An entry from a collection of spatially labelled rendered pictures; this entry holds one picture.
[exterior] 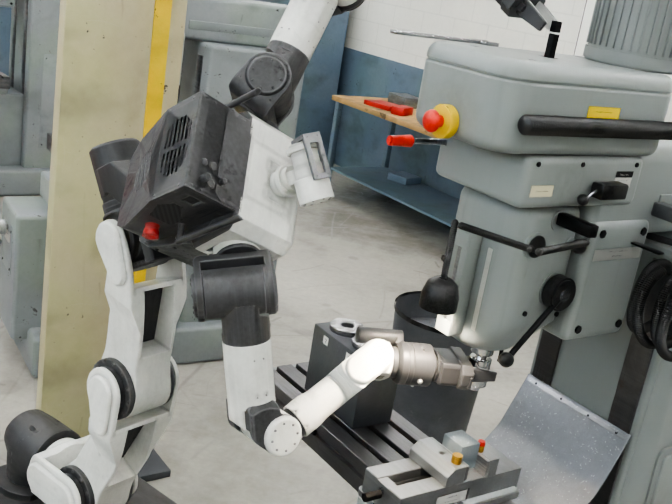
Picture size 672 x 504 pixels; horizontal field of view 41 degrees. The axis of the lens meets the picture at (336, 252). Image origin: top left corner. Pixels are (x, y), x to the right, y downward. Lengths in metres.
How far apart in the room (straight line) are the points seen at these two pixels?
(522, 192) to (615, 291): 0.40
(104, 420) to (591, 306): 1.08
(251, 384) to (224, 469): 2.11
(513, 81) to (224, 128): 0.53
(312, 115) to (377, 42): 0.98
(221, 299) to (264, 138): 0.33
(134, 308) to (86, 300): 1.40
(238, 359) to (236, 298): 0.12
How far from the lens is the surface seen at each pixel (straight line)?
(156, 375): 2.07
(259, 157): 1.70
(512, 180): 1.63
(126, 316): 1.99
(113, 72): 3.14
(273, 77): 1.76
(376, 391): 2.19
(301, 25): 1.85
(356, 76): 9.23
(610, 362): 2.16
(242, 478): 3.70
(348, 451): 2.12
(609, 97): 1.71
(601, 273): 1.87
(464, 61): 1.60
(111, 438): 2.10
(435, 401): 3.92
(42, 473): 2.36
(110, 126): 3.18
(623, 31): 1.86
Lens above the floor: 1.99
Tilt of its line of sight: 18 degrees down
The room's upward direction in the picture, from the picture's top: 9 degrees clockwise
